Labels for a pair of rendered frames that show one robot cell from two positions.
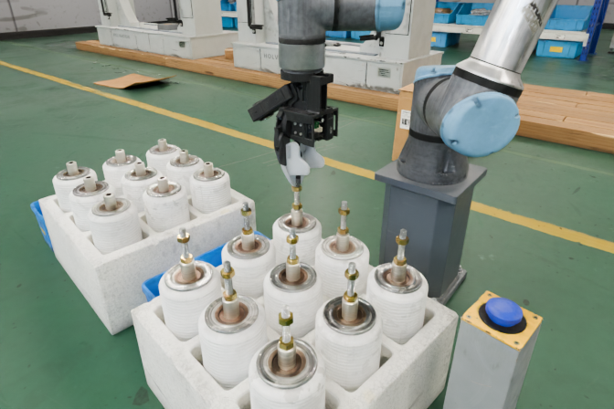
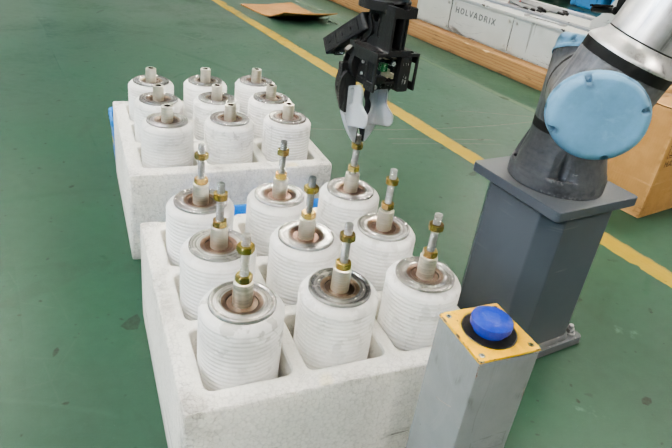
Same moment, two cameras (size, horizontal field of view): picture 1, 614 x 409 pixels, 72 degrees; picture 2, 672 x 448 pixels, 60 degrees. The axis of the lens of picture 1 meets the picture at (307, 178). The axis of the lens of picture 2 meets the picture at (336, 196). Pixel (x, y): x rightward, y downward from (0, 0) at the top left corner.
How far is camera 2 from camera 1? 0.24 m
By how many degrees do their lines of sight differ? 16
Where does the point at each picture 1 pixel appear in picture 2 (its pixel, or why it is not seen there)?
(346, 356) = (316, 327)
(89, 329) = (114, 246)
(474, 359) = (442, 369)
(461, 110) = (566, 87)
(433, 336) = not seen: hidden behind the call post
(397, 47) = not seen: hidden behind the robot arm
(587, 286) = not seen: outside the picture
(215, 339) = (189, 260)
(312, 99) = (384, 34)
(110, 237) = (155, 152)
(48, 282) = (99, 192)
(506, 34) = not seen: outside the picture
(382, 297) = (393, 287)
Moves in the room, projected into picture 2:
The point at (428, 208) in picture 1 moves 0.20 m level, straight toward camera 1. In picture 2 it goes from (526, 222) to (464, 271)
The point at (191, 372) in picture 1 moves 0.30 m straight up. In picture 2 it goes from (163, 293) to (160, 65)
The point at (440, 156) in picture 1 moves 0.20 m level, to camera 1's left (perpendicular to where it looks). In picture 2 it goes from (560, 157) to (430, 125)
